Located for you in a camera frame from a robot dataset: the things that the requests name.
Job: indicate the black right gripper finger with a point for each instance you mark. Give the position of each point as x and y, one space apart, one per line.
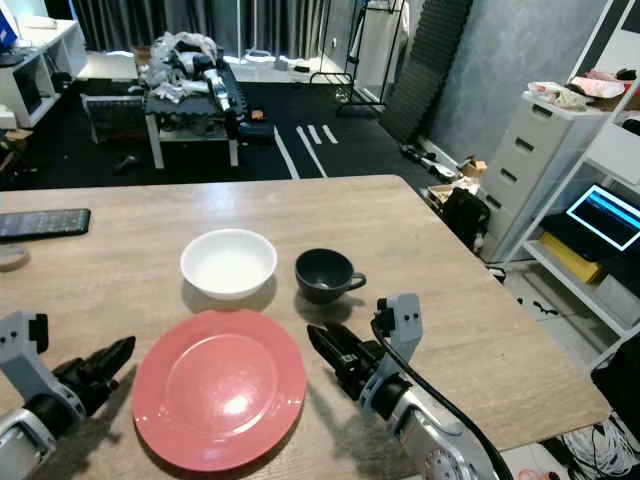
334 360
331 339

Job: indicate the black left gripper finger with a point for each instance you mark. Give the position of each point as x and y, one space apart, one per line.
110 376
115 351

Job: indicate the pink round plate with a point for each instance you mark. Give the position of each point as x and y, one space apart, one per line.
218 390

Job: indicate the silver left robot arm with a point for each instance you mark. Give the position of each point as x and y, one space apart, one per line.
15 455

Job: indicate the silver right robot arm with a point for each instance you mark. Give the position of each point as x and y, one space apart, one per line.
435 445

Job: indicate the dark grey cup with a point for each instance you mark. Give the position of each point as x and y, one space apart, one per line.
320 272

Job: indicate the white ceramic bowl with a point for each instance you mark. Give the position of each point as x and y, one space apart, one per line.
228 264

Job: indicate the black smartphone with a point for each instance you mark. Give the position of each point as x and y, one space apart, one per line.
45 222

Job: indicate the black backpack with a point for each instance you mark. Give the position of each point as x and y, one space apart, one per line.
465 215

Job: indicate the small brown cardboard box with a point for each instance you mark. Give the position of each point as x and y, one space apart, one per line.
470 168

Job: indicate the white metal shelf rack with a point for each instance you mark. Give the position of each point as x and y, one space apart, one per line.
580 290

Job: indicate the yellow box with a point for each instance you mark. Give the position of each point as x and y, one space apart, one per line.
568 257

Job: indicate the black crate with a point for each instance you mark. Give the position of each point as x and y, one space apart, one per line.
115 120

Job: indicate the white work table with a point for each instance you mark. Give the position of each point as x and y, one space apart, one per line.
190 125

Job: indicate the white drawer cabinet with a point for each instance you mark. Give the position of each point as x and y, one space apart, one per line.
530 165

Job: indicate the black clothes rack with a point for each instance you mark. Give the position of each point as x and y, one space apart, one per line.
372 70

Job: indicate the open laptop blue screen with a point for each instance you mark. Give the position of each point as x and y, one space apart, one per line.
605 215

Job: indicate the white shelf unit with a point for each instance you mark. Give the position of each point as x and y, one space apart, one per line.
40 75

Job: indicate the dark acoustic foam panel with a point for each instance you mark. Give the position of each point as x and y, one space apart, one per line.
425 65

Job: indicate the pile of grey clothes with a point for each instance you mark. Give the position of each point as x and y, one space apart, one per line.
180 62

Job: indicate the crumpled light cloth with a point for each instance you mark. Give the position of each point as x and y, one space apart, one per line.
560 96

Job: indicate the dark grey curtain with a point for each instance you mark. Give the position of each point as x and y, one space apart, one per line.
190 25

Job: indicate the blue bag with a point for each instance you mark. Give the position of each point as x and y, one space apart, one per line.
7 30

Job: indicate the light grey right wrist camera mount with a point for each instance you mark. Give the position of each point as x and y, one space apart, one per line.
405 322

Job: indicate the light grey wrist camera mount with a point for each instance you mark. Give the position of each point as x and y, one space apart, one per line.
20 345
405 322

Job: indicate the light grey left wrist camera mount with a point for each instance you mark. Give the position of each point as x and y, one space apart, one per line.
20 345

